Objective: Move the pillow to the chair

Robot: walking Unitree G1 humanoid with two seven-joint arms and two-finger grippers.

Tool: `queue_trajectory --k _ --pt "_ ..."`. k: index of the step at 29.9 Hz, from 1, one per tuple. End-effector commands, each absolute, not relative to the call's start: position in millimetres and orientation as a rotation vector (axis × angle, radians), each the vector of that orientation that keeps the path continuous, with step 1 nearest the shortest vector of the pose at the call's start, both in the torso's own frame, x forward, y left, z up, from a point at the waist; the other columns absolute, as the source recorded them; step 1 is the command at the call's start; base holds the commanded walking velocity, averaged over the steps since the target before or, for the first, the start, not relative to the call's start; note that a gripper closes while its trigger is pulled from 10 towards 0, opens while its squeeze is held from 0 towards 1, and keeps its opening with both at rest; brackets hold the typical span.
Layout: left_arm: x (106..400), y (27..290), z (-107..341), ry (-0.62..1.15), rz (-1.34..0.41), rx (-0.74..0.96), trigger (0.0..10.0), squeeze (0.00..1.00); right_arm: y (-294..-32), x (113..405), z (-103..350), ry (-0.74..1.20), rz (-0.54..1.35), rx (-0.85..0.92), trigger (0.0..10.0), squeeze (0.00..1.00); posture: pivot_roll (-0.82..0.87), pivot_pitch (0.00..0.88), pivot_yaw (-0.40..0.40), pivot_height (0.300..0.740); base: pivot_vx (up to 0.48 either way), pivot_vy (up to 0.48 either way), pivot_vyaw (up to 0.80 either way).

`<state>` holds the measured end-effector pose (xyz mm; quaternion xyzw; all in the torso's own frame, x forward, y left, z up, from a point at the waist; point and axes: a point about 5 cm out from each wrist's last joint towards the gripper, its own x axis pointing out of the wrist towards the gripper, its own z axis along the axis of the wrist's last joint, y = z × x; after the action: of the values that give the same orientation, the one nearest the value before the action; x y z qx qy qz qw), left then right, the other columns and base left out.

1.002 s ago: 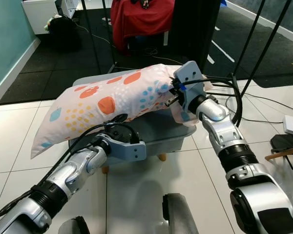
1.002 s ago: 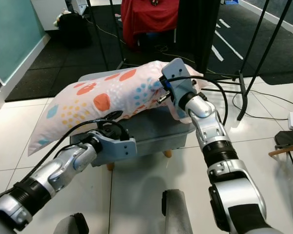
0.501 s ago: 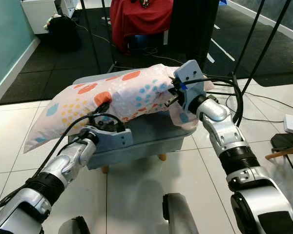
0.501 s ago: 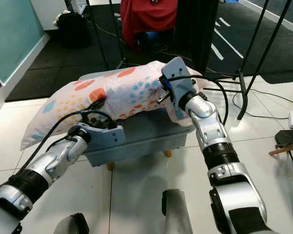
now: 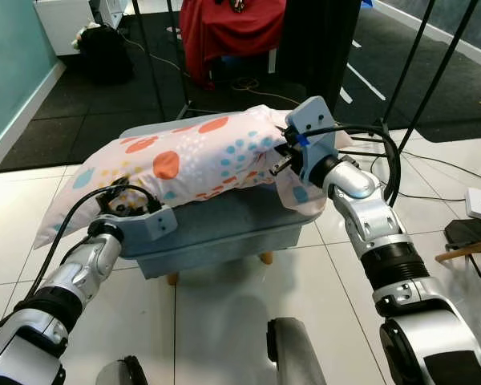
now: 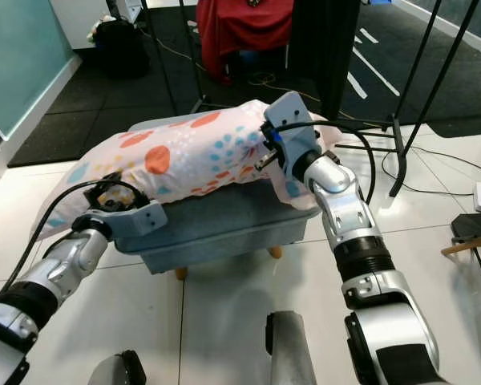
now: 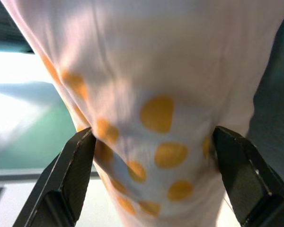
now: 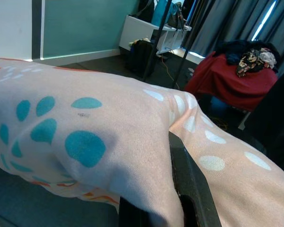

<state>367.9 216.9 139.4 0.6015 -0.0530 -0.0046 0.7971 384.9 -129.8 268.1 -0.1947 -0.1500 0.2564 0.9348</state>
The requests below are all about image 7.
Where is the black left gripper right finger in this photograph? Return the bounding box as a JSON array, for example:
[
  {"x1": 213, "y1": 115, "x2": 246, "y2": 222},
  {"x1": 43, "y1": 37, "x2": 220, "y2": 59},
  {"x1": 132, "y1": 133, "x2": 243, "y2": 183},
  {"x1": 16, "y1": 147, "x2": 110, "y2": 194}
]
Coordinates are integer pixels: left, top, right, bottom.
[{"x1": 213, "y1": 125, "x2": 284, "y2": 227}]

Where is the teal glass partition panel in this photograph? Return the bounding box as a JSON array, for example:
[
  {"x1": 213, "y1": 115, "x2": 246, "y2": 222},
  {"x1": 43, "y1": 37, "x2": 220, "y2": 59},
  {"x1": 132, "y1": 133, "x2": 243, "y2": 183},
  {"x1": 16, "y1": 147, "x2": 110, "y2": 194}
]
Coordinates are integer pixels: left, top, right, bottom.
[{"x1": 0, "y1": 78, "x2": 95, "y2": 171}]

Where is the pink pillow with orange print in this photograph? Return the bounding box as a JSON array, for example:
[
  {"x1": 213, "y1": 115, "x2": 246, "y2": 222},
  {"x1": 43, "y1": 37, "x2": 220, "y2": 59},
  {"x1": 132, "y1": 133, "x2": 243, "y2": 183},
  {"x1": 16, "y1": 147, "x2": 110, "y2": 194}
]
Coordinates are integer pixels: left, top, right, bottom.
[{"x1": 0, "y1": 0, "x2": 284, "y2": 227}]

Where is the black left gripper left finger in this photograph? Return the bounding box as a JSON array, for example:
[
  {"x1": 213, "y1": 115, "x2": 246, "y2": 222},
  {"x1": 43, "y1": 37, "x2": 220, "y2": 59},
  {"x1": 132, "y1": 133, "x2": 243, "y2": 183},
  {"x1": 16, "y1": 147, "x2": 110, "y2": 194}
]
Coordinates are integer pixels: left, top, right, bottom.
[{"x1": 13, "y1": 127, "x2": 97, "y2": 227}]

